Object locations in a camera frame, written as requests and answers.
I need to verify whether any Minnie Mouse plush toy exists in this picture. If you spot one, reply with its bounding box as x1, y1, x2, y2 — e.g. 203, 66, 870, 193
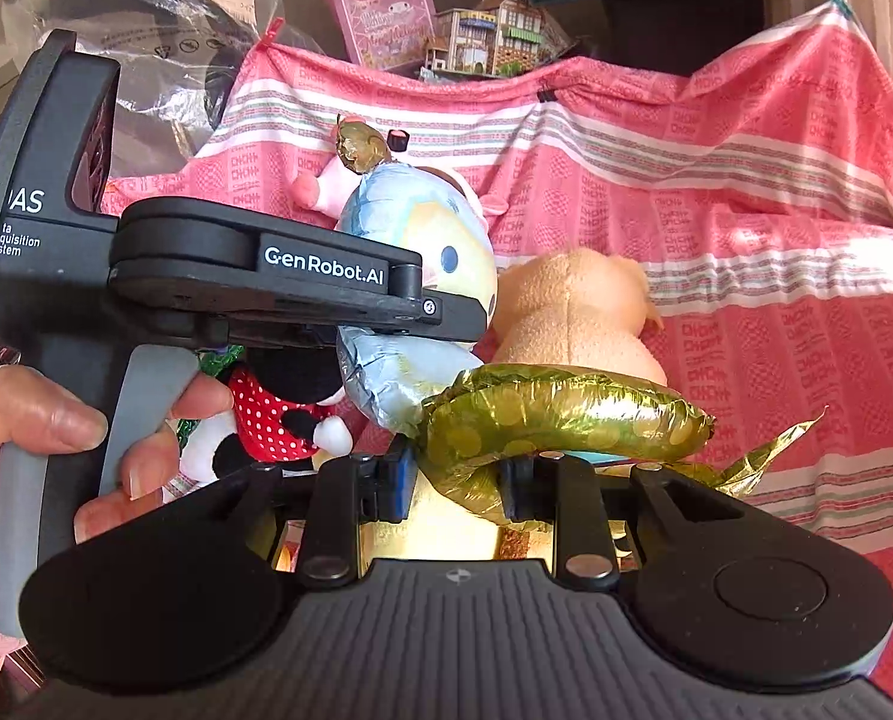
163, 346, 353, 502

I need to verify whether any foil character balloon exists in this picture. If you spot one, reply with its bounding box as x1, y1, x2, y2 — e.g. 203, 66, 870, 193
332, 117, 829, 530

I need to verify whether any person's left hand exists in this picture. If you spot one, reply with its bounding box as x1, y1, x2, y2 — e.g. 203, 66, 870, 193
0, 366, 179, 543

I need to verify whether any orange plush toy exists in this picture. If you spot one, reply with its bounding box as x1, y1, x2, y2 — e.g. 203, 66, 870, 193
492, 247, 668, 385

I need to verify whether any brown bear pink suit plush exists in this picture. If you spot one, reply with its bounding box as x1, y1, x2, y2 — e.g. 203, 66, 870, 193
287, 115, 510, 229

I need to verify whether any clear plastic bag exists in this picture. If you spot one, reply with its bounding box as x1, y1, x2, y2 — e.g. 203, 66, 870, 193
2, 0, 314, 177

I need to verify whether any pink striped cloth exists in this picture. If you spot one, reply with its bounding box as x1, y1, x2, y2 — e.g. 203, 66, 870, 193
100, 1, 893, 699

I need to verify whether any pink gift bag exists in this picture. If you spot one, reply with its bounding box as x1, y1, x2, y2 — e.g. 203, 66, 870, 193
326, 0, 437, 73

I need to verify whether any miniature house model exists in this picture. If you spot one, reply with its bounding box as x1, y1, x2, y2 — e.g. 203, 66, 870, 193
423, 0, 575, 78

